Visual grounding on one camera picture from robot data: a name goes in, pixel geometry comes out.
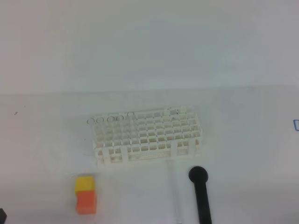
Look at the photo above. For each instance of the clear glass test tube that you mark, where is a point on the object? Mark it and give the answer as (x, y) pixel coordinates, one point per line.
(174, 191)

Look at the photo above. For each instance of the clear test tube in rack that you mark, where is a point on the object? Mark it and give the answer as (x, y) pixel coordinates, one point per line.
(119, 126)
(92, 122)
(132, 124)
(110, 125)
(99, 128)

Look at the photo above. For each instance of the white plastic test tube rack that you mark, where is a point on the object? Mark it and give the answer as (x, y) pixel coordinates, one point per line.
(162, 134)

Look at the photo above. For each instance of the yellow foam cube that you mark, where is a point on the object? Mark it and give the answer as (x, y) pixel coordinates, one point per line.
(84, 183)

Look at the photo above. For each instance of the orange foam cube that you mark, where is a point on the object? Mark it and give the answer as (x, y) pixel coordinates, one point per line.
(86, 202)

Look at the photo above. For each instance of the black object at left edge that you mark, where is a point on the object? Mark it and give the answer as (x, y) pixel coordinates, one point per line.
(3, 216)

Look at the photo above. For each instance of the black camera stand pole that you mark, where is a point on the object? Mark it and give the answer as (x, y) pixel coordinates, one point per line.
(199, 176)

